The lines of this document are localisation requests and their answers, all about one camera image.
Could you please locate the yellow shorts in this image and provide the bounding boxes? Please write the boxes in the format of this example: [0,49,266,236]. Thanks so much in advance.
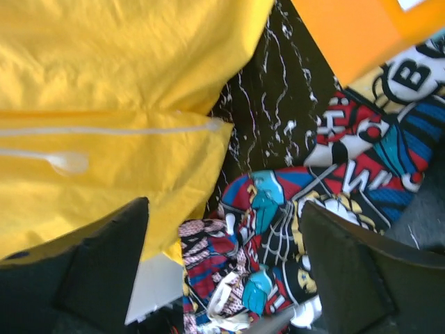
[1,1,273,261]

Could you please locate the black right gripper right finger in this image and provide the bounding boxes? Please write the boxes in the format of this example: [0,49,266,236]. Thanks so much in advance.
[300,202,444,333]

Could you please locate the orange envelope with label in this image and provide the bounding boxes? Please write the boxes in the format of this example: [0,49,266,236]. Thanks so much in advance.
[293,1,444,86]

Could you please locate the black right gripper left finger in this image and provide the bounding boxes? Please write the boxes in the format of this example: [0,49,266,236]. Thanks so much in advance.
[1,197,149,333]

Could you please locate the comic print shorts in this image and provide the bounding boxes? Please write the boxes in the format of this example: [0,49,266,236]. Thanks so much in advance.
[179,37,444,333]

